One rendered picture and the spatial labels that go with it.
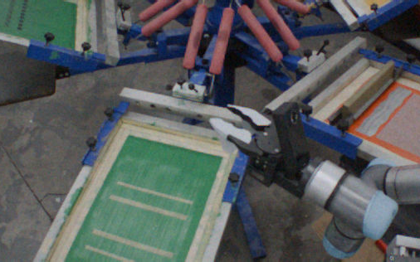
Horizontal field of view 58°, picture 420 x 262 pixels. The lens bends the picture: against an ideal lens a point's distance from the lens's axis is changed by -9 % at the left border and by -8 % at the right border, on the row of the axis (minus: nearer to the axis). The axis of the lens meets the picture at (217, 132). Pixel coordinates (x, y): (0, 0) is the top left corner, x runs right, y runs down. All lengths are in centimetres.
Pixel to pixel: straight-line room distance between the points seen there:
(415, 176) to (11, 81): 187
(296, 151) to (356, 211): 14
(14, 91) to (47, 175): 98
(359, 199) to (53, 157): 254
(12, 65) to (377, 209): 196
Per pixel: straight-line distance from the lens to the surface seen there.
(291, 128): 67
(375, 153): 144
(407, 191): 78
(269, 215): 256
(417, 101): 176
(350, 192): 67
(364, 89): 161
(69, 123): 317
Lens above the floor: 224
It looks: 50 degrees down
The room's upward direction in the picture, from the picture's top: straight up
